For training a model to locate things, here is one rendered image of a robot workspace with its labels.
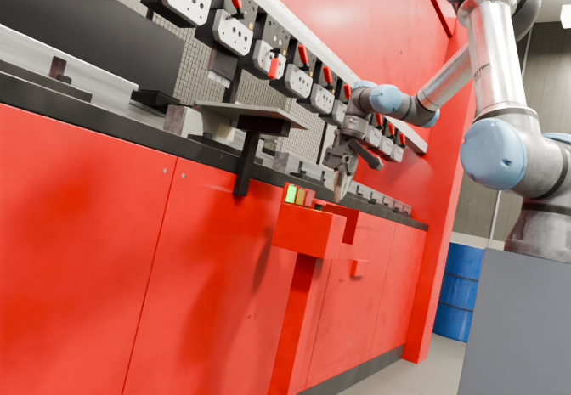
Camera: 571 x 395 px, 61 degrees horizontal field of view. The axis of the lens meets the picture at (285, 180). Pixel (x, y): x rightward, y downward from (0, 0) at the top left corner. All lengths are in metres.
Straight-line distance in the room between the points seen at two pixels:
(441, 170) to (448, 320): 1.66
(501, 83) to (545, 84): 10.17
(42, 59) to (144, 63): 0.90
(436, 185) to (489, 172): 2.43
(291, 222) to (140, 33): 0.95
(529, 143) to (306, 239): 0.62
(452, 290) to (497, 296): 3.56
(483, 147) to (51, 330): 0.84
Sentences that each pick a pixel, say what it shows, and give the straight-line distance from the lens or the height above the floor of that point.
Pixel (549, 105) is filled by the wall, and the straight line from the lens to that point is 11.01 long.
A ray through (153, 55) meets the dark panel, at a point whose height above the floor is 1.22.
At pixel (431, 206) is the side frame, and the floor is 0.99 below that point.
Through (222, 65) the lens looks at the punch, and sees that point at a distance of 1.43.
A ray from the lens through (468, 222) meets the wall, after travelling 10.81.
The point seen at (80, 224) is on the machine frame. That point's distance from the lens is 0.98.
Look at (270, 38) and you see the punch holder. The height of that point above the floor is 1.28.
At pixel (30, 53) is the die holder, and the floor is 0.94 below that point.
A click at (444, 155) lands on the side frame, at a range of 3.34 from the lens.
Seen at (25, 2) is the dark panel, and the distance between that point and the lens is 1.66.
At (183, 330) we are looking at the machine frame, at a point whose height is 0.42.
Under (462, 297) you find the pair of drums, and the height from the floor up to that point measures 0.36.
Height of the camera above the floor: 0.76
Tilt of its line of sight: 4 degrees up
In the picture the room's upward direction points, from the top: 12 degrees clockwise
